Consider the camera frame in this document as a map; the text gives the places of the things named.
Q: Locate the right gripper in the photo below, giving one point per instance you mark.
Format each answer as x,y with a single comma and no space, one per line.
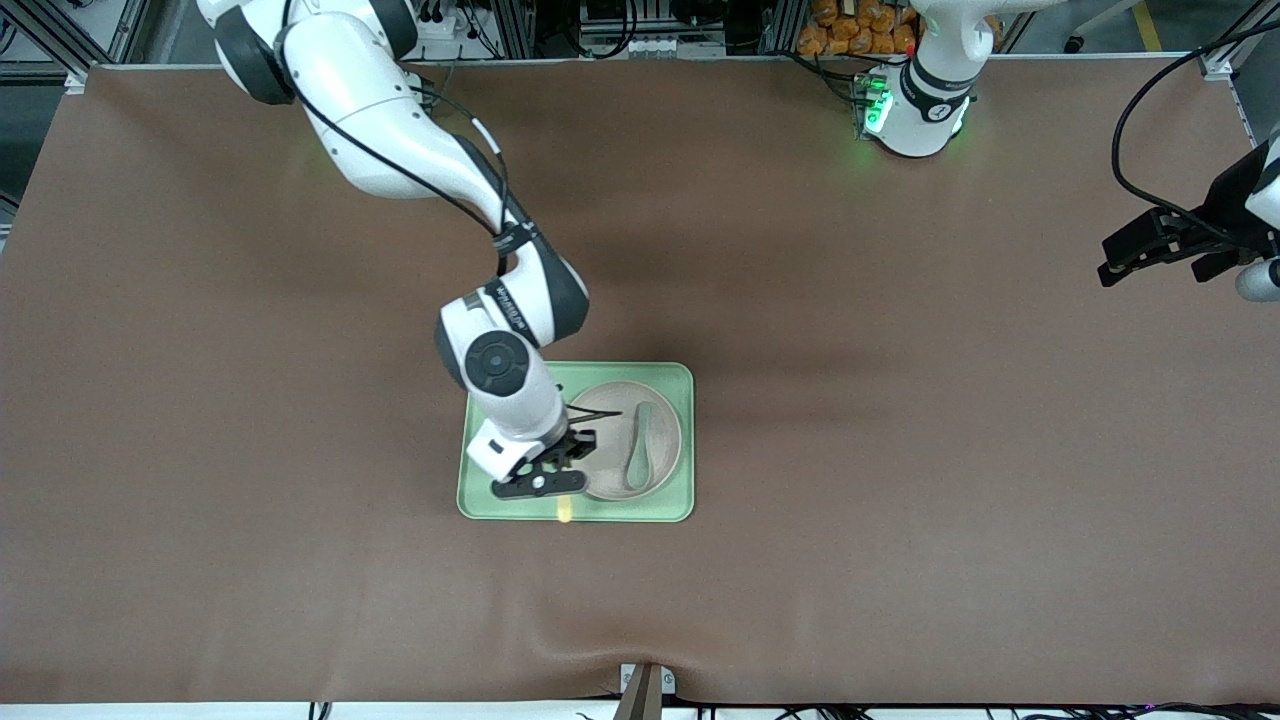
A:
572,441

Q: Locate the aluminium frame post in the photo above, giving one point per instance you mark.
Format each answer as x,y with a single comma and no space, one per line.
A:
783,25
515,25

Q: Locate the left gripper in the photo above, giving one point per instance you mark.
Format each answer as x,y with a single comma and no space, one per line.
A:
1226,197

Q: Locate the yellow plastic fork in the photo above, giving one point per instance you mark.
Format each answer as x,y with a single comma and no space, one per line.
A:
566,510

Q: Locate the brown table cover mat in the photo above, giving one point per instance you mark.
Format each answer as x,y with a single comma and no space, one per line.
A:
300,600

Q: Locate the light green rectangular tray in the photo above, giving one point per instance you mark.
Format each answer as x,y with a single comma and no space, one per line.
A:
640,508

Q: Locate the grey-green plastic spoon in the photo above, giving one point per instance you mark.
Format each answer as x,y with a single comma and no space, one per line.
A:
640,470

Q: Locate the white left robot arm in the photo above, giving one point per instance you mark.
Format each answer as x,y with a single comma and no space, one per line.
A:
915,130

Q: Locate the bag of orange items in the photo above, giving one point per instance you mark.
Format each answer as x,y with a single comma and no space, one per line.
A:
850,30

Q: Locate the white power strip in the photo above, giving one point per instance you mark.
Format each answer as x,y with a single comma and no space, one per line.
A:
445,28

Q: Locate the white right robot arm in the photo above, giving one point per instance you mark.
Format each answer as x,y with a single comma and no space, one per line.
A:
380,130

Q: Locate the aluminium frame strut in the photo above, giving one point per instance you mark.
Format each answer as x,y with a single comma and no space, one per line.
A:
135,25
1215,65

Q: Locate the beige round plate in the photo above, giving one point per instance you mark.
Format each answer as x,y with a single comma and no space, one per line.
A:
665,440

